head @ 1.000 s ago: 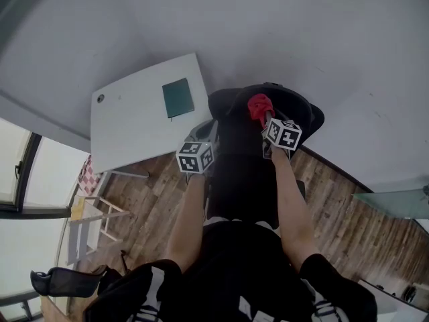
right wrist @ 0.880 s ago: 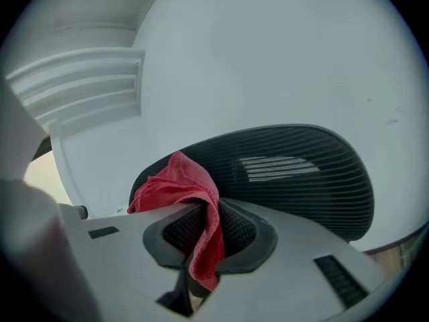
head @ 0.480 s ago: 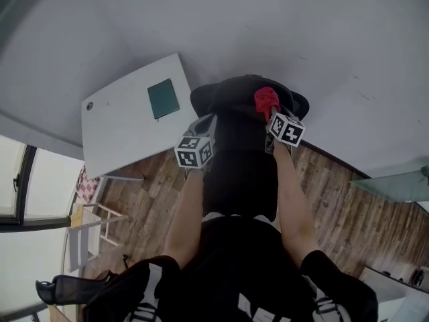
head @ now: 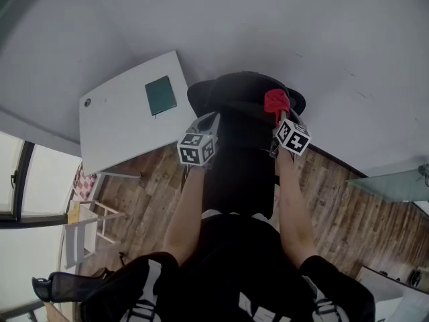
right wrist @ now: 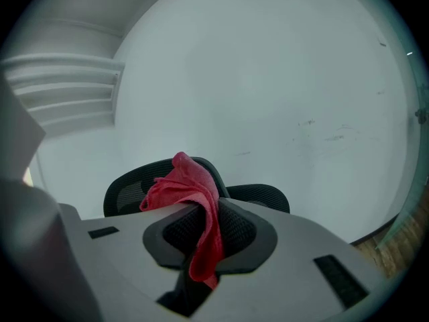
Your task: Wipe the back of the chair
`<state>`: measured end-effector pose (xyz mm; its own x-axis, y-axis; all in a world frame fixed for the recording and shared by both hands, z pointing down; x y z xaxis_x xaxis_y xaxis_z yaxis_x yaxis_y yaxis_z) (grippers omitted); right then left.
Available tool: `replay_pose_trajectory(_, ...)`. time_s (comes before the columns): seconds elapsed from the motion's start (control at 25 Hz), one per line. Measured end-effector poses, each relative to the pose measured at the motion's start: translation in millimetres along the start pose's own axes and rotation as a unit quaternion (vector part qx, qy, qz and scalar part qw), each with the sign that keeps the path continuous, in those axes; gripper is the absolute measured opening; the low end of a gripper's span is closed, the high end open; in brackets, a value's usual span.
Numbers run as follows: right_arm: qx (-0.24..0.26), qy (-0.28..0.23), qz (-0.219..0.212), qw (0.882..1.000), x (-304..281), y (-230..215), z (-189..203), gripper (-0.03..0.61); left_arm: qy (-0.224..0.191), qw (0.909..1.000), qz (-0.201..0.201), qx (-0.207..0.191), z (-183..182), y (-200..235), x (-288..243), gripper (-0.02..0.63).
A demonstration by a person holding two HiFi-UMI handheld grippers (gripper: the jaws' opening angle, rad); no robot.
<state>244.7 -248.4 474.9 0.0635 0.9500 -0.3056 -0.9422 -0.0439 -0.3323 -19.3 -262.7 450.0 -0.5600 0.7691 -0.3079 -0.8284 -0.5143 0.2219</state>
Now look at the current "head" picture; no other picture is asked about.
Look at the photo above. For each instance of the person's left forearm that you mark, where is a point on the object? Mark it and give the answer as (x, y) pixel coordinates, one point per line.
(186, 213)

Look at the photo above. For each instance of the red cloth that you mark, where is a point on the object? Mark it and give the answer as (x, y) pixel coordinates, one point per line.
(276, 100)

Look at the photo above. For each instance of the white wooden chair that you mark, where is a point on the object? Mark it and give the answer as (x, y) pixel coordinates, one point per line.
(80, 233)

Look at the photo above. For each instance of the black chair headrest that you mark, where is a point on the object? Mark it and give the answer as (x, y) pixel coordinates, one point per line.
(244, 86)

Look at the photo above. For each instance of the pink checkered bag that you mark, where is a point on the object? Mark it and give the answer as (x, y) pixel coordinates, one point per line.
(83, 183)

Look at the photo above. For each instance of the dark green notebook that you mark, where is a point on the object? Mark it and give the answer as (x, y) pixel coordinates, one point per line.
(161, 96)

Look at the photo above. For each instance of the white table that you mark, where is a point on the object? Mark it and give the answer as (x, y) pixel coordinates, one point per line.
(385, 287)

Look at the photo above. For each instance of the person's right forearm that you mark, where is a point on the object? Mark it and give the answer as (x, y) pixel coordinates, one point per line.
(295, 206)

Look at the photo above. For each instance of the white curved desk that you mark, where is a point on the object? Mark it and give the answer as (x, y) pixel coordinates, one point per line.
(120, 129)

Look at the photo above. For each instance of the black mesh office chair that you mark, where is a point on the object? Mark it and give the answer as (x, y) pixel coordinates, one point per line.
(67, 285)

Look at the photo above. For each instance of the person's black shirt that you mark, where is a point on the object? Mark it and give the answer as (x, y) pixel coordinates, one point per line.
(234, 273)

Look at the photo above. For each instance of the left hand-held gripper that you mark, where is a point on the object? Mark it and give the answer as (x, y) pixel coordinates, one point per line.
(194, 148)

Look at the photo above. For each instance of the yellow flat board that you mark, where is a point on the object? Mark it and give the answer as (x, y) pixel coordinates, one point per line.
(73, 213)

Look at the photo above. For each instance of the black framed window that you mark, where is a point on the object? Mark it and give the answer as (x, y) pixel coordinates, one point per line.
(20, 179)

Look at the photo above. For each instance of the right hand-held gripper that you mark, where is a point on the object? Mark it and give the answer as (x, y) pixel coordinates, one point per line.
(293, 137)

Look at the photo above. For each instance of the frosted glass door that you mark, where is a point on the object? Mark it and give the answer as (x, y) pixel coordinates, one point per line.
(392, 183)

